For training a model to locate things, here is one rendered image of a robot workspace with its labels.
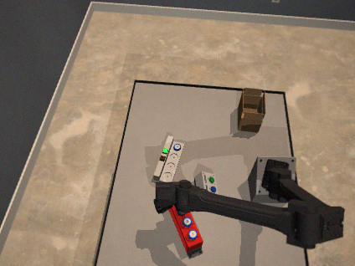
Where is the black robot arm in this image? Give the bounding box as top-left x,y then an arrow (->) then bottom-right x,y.
153,159 -> 345,249

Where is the grey key housing with blue and green keys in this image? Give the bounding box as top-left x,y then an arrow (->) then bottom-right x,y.
194,171 -> 218,194

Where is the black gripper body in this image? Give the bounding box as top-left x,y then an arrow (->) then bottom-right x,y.
176,209 -> 188,216

